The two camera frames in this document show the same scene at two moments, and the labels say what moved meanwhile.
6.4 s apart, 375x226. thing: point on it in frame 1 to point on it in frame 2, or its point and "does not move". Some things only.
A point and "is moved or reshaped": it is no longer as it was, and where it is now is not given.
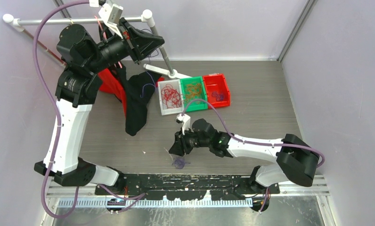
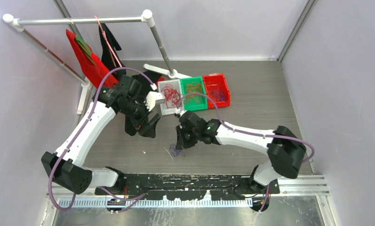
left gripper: (139, 44) to (144, 127)
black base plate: (188, 187) does not move
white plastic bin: (170, 97) does not move
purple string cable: (180, 162) is moved or reshaped
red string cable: (170, 97) does not move
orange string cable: (193, 91) does not move
